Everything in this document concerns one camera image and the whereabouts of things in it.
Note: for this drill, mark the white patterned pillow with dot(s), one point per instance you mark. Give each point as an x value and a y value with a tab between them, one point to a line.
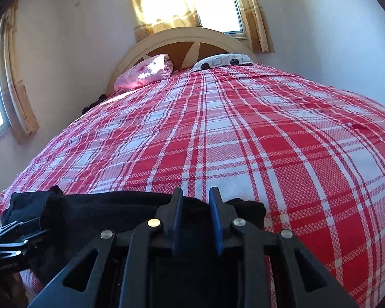
224	61

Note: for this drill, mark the cream wooden headboard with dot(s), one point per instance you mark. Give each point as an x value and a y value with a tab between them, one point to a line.
179	35

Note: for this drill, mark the yellow side window curtain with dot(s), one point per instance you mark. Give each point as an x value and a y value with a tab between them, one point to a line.
19	86

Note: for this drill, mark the narrow yellow curtain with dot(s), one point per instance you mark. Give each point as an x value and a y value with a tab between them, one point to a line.
253	16

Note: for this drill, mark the wide yellow curtain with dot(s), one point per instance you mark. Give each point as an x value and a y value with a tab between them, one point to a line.
163	6

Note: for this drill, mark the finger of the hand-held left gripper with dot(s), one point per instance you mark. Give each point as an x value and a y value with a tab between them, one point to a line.
22	242
22	226

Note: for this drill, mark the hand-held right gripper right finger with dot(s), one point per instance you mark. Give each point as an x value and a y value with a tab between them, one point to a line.
215	218

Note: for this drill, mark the dark cloth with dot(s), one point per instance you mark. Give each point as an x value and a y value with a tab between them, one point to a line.
93	104

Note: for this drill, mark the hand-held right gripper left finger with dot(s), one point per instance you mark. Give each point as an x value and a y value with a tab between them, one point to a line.
177	213

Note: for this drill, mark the window behind headboard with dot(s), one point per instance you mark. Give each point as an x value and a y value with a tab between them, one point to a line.
218	6

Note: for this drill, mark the pink floral pillow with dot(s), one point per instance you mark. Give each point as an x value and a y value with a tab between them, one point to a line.
144	72

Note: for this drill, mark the bed with red plaid sheet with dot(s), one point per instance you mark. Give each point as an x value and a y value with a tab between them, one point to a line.
243	134

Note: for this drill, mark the black pants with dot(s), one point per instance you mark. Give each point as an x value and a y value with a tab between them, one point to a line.
83	211

